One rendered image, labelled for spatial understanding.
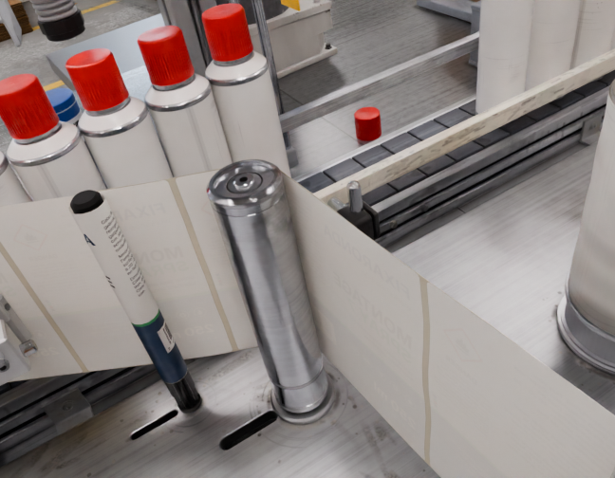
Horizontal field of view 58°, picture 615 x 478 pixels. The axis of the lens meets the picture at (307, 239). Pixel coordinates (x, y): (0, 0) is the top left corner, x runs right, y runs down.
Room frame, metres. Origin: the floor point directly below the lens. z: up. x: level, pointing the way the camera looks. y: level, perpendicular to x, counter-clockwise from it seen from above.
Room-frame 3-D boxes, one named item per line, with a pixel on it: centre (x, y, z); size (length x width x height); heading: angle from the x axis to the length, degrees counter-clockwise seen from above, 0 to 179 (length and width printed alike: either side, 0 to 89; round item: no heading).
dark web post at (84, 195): (0.24, 0.11, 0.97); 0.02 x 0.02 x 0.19
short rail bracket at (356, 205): (0.37, -0.05, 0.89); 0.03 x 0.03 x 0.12; 23
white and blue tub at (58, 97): (0.80, 0.33, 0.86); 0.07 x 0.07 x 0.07
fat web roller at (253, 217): (0.23, 0.02, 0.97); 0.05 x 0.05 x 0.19
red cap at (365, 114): (0.64, -0.11, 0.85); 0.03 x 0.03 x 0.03
